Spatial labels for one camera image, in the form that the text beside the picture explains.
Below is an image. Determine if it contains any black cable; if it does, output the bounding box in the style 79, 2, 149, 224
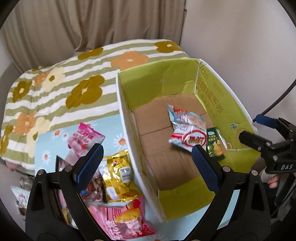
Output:
252, 79, 296, 123

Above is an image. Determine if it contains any person's right hand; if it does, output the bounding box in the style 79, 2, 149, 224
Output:
267, 174, 280, 189

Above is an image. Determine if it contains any small green snack packet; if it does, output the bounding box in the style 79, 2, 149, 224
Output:
207, 127, 227, 161

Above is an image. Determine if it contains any pink red snack bag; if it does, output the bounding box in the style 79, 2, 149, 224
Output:
88, 197, 157, 240

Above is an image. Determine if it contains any floral striped quilt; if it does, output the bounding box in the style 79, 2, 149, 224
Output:
1, 39, 187, 170

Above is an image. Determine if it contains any red white snack bag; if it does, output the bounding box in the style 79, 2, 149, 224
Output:
166, 104, 207, 152

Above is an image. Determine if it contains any green cardboard box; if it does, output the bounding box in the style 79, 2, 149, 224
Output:
116, 58, 259, 222

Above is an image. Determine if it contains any beige curtain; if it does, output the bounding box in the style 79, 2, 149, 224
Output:
1, 1, 186, 72

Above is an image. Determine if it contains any pink strawberry snack bag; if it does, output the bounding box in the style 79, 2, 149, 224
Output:
68, 123, 105, 158

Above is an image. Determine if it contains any dark chocolate snack bag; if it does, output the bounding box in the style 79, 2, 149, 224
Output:
55, 156, 105, 203

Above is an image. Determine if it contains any gold foil snack bag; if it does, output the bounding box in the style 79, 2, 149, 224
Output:
98, 149, 142, 203

